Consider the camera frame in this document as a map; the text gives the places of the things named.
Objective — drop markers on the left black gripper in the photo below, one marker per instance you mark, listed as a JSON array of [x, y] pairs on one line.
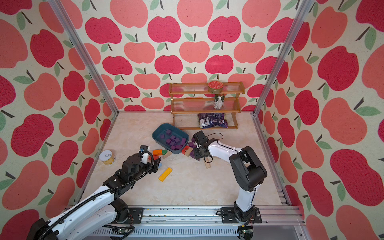
[[156, 165]]

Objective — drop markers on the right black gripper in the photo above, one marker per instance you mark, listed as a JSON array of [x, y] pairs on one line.
[[196, 154]]

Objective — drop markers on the teal plastic storage bin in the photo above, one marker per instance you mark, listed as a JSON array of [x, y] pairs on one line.
[[161, 130]]

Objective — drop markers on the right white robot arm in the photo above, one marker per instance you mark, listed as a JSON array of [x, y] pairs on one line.
[[249, 173]]

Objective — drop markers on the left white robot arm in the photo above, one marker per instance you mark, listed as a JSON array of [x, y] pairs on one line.
[[90, 201]]

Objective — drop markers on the yellow long block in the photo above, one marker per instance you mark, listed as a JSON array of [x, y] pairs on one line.
[[165, 174]]

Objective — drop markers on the orange block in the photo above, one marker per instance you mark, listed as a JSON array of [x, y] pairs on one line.
[[158, 152]]

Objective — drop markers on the natural wood long block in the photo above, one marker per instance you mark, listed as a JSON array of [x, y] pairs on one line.
[[207, 164]]

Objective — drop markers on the natural wood short block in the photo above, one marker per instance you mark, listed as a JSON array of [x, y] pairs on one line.
[[188, 152]]

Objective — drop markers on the red arch block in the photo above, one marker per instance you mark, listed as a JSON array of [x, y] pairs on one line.
[[185, 149]]

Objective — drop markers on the natural wood triangle block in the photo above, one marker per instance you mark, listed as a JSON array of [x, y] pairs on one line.
[[167, 154]]

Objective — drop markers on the purple snack bag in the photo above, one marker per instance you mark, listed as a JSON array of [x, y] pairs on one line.
[[211, 120]]

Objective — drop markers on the yellow tin can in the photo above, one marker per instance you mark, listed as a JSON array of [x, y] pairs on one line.
[[107, 157]]

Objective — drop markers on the wooden three-tier shelf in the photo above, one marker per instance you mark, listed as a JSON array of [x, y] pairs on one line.
[[190, 99]]

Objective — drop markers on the red round tin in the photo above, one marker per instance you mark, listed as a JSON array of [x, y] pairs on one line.
[[215, 87]]

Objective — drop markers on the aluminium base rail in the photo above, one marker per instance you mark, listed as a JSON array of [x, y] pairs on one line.
[[158, 222]]

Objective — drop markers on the right aluminium frame post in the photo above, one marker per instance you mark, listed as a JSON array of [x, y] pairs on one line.
[[299, 19]]

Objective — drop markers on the aluminium frame post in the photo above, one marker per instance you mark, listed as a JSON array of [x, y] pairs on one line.
[[299, 19], [68, 26]]

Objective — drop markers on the left aluminium frame post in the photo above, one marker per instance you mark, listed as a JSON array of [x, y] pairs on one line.
[[68, 26]]

